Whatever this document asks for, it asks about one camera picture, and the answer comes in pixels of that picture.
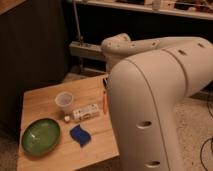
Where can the orange carrot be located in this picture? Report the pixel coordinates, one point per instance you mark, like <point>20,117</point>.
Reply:
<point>105,106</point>

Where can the clear plastic cup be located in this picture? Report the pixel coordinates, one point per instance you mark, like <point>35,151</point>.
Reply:
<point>64,100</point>

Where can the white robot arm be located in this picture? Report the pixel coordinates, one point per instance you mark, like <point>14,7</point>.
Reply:
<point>147,78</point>

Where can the green bowl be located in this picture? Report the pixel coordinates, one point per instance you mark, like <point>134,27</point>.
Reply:
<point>40,137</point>

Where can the wooden table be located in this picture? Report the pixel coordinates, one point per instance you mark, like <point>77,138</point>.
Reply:
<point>68,155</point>

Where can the wall shelf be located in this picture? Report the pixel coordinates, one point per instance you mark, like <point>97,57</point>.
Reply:
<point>154,7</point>

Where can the white rectangular box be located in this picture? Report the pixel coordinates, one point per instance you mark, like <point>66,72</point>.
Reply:
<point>85,112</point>

